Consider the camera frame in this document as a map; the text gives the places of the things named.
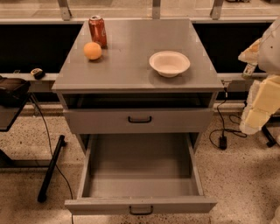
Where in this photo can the grey drawer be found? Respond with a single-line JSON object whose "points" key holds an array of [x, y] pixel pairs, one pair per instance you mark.
{"points": [[93, 120], [140, 174]]}

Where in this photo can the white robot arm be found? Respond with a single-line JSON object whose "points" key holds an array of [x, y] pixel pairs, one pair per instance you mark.
{"points": [[264, 96]]}

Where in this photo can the grey drawer cabinet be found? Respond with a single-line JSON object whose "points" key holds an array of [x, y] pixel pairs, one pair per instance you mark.
{"points": [[123, 73]]}

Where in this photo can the grey top drawer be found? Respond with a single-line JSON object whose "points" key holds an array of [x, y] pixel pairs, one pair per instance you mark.
{"points": [[93, 120]]}

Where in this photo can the white paper bowl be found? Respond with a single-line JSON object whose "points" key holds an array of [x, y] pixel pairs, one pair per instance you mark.
{"points": [[169, 64]]}

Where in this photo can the orange fruit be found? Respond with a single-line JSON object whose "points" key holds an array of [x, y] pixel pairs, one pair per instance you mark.
{"points": [[92, 51]]}

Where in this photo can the red soda can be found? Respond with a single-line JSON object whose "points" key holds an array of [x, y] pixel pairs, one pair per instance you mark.
{"points": [[97, 30]]}

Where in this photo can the yellow black tape measure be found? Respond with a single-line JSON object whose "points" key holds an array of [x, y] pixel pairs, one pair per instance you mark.
{"points": [[37, 73]]}

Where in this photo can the small clear bottle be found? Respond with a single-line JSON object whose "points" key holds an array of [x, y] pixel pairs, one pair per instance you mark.
{"points": [[249, 70]]}

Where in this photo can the black table leg right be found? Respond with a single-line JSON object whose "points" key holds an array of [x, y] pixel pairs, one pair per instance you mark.
{"points": [[274, 120]]}

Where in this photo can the black table frame left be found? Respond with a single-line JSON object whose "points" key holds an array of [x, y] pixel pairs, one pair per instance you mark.
{"points": [[7, 117]]}

